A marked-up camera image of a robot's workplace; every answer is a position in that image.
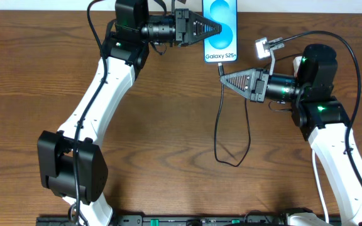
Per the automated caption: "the black USB charging cable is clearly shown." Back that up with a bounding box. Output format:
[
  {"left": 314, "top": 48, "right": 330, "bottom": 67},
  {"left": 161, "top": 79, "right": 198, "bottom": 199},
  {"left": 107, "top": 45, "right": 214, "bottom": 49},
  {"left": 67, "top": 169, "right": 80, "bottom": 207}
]
[{"left": 213, "top": 53, "right": 303, "bottom": 168}]

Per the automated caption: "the blue Galaxy smartphone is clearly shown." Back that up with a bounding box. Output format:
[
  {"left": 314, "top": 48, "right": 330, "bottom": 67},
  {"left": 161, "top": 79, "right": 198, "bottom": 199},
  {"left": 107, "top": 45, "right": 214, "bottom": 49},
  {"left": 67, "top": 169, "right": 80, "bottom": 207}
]
[{"left": 201, "top": 0, "right": 238, "bottom": 63}]

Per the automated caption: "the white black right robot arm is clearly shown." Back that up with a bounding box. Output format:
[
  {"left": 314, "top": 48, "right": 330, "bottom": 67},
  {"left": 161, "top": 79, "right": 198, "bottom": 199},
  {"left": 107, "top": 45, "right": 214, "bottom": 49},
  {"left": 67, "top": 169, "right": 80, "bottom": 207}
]
[{"left": 219, "top": 44, "right": 362, "bottom": 225}]

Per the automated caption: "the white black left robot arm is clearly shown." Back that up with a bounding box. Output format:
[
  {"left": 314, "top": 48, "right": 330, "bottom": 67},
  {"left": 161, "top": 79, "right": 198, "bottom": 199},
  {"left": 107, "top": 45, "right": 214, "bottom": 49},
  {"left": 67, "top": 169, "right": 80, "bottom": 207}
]
[{"left": 37, "top": 0, "right": 222, "bottom": 225}]

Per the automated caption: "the white power strip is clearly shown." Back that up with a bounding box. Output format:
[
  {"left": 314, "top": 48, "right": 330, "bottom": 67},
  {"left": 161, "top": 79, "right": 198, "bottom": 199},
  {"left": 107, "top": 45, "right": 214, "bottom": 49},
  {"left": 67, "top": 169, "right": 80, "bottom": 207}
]
[{"left": 293, "top": 56, "right": 302, "bottom": 72}]

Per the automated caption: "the white power strip cord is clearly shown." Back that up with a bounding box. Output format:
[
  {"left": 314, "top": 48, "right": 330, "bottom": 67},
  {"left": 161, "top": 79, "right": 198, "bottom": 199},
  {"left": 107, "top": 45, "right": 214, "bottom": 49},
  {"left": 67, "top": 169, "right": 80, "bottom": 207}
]
[{"left": 311, "top": 149, "right": 330, "bottom": 224}]

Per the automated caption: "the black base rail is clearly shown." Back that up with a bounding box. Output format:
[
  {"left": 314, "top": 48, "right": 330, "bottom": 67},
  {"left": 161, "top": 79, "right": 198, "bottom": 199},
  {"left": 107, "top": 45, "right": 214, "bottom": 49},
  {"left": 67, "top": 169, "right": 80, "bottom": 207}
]
[{"left": 36, "top": 213, "right": 351, "bottom": 226}]

